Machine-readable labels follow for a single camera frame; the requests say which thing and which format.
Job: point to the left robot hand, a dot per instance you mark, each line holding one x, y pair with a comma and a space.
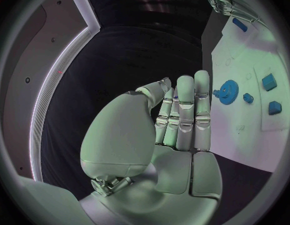
135, 135

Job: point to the blue block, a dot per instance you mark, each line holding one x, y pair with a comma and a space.
269, 82
275, 107

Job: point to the blue gear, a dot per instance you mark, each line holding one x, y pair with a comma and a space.
228, 94

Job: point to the white task board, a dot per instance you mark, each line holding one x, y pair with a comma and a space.
238, 138

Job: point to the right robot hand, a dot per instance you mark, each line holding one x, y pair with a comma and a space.
223, 0

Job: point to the blue long cylinder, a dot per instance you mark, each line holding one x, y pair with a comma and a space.
240, 24

